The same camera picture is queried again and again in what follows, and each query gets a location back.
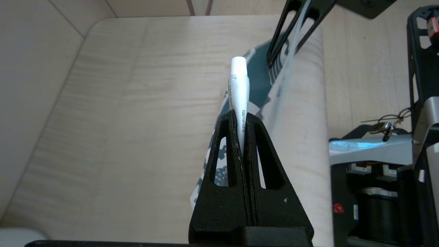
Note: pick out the white floral zipper pouch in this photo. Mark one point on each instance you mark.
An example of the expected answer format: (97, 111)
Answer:
(260, 75)

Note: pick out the small metal key bunch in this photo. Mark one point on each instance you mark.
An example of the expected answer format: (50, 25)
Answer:
(380, 127)

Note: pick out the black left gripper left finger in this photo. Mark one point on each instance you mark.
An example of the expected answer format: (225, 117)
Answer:
(219, 212)

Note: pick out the beige wooden shelf hutch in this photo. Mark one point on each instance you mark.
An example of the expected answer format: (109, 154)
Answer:
(34, 68)

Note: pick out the black robot base drive unit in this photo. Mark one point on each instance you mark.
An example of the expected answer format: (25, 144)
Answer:
(377, 212)

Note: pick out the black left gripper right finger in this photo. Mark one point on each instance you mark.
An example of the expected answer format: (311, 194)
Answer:
(277, 219)

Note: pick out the orange red robot part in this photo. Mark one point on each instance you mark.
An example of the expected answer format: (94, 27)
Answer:
(435, 27)

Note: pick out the small white toothpaste tube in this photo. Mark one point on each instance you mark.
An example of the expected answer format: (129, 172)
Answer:
(239, 89)

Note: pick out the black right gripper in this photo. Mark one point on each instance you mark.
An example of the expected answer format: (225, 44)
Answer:
(367, 7)

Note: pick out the red round robot button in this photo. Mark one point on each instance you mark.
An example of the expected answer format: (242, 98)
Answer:
(338, 208)

